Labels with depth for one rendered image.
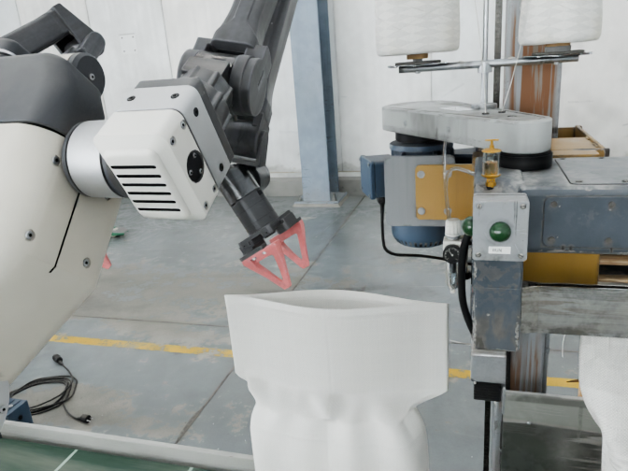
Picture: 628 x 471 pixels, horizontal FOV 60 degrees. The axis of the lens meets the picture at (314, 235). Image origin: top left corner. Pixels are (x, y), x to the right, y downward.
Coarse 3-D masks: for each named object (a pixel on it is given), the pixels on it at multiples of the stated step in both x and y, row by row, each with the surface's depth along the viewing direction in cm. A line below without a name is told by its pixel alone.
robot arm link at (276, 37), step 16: (288, 0) 90; (272, 16) 89; (288, 16) 91; (272, 32) 88; (288, 32) 93; (272, 48) 87; (272, 64) 87; (272, 80) 88; (272, 96) 90; (240, 128) 84; (256, 128) 83; (240, 144) 84; (256, 144) 84
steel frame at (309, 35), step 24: (312, 0) 532; (312, 24) 539; (312, 48) 546; (312, 72) 554; (312, 96) 562; (312, 120) 570; (312, 144) 578; (312, 168) 587; (336, 168) 621; (312, 192) 595; (336, 192) 629
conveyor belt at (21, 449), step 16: (0, 448) 183; (16, 448) 182; (32, 448) 182; (48, 448) 181; (64, 448) 180; (0, 464) 175; (16, 464) 174; (32, 464) 174; (48, 464) 173; (64, 464) 172; (80, 464) 172; (96, 464) 171; (112, 464) 171; (128, 464) 170; (144, 464) 170; (160, 464) 169; (176, 464) 169
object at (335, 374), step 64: (256, 320) 122; (320, 320) 113; (384, 320) 112; (448, 320) 111; (256, 384) 125; (320, 384) 118; (384, 384) 117; (448, 384) 116; (256, 448) 123; (320, 448) 117; (384, 448) 113
